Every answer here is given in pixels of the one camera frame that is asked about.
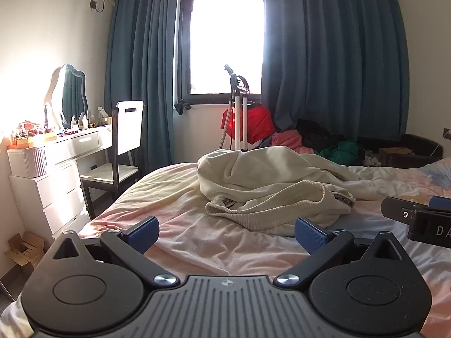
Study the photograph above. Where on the garment steamer stand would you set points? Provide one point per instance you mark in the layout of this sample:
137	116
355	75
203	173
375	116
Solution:
239	112

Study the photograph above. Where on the black cloth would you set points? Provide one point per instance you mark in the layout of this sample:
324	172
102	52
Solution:
317	133

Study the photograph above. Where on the wavy white-framed mirror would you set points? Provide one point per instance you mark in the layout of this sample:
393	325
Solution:
72	95

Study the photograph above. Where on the red cloth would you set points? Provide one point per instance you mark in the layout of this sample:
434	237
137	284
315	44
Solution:
259	125

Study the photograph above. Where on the open cardboard box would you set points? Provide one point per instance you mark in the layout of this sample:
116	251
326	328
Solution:
24	253

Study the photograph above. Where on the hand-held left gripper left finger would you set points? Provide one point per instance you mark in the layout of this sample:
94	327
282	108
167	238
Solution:
142	234

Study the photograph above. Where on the bed with pink sheet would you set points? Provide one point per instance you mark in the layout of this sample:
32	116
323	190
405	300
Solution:
169	200

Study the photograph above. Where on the small brown cardboard box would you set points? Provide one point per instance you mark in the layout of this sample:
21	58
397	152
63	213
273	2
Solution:
396	155

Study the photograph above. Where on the white ribbed storage box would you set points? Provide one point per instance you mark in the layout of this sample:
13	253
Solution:
26	162

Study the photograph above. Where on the cream pants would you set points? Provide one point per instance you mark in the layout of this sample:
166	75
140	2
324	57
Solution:
264	172

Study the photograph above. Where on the orange flat box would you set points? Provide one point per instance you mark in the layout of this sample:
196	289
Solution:
35	141

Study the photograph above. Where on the green cloth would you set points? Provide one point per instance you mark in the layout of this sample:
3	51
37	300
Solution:
340	151

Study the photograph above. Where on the chair with white backrest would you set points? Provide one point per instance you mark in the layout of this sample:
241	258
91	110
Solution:
128	130

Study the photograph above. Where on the blue cloth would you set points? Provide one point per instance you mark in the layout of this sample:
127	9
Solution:
262	143

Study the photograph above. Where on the white vanity desk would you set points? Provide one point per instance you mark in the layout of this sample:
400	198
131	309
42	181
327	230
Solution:
63	169

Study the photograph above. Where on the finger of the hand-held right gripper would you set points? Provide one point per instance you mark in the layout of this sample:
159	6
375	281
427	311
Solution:
398	211
440	203

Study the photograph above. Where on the teal curtain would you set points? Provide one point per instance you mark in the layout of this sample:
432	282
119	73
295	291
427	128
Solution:
141	60
334	60

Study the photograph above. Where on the cosmetics on vanity desk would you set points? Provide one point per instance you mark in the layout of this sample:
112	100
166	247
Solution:
75	123

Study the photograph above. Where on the grey wall socket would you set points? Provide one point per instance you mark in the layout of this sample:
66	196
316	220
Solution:
446	133

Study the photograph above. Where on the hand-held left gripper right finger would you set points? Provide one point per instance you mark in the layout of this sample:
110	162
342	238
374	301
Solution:
310	235

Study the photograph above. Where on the window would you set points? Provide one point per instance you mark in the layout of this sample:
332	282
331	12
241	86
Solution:
225	42

